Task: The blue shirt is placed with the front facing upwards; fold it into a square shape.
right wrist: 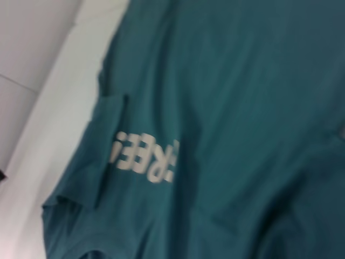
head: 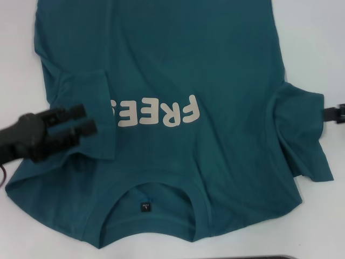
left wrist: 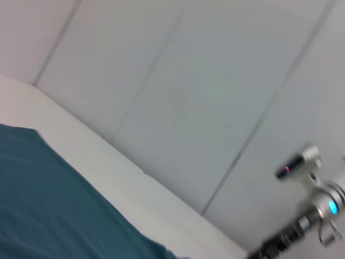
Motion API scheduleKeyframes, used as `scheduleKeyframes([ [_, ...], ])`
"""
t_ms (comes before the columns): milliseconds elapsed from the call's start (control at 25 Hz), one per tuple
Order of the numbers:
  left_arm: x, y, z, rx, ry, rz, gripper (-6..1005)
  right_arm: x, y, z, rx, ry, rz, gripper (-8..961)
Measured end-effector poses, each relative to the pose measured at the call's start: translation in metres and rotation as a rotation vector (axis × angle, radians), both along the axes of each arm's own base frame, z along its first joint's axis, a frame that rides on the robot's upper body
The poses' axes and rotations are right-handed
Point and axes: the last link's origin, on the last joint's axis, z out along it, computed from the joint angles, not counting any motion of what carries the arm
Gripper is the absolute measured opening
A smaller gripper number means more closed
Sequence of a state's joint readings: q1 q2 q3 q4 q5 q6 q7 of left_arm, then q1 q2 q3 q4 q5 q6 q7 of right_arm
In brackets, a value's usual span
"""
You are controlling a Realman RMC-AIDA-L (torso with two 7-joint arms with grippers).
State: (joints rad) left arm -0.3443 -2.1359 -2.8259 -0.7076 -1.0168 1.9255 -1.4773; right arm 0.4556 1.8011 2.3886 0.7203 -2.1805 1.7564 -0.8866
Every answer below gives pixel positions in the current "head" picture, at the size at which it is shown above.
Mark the dark robot torso edge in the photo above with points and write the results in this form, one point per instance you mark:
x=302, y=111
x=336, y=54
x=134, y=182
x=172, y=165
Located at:
x=242, y=257

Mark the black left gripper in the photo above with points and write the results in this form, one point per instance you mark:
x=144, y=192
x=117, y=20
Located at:
x=24, y=137

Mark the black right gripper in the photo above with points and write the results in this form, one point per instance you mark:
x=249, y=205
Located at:
x=341, y=113

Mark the teal t-shirt with FREE print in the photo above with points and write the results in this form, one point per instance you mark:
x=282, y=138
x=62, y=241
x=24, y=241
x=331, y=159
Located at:
x=175, y=54

